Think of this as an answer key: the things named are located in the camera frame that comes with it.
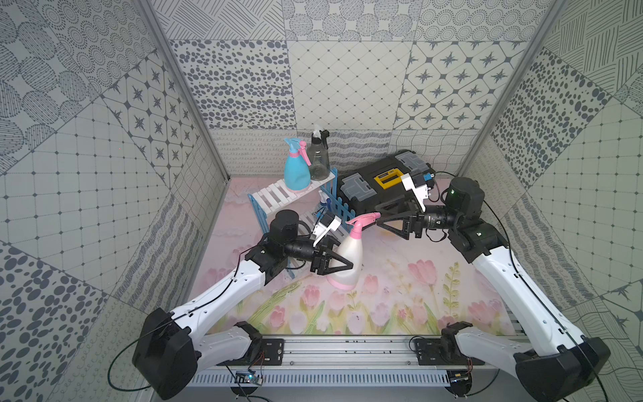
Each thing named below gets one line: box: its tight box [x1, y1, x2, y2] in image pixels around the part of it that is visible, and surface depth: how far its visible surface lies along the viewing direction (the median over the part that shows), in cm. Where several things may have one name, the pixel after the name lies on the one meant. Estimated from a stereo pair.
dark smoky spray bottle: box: [306, 128, 331, 181], surface depth 76 cm
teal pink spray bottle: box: [283, 138, 313, 193], surface depth 74 cm
